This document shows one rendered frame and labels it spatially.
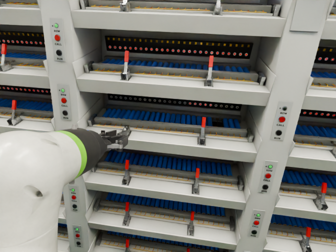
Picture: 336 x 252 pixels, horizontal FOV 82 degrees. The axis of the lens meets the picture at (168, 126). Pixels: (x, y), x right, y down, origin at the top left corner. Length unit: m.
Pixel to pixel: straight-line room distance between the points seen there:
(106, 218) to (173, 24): 0.78
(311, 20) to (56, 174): 0.66
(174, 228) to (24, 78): 0.78
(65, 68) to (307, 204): 0.94
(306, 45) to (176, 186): 0.60
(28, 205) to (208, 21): 0.56
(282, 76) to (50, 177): 0.60
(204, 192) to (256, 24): 0.56
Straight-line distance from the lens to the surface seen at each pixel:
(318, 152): 0.81
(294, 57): 0.66
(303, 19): 0.67
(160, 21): 0.63
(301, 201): 0.88
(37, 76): 0.79
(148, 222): 0.91
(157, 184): 0.77
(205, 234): 0.90
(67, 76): 0.73
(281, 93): 0.66
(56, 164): 0.29
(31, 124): 0.89
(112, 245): 1.09
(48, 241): 0.34
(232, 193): 0.79
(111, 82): 0.66
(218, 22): 0.62
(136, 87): 0.64
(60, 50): 0.73
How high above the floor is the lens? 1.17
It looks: 18 degrees down
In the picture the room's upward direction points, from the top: 4 degrees clockwise
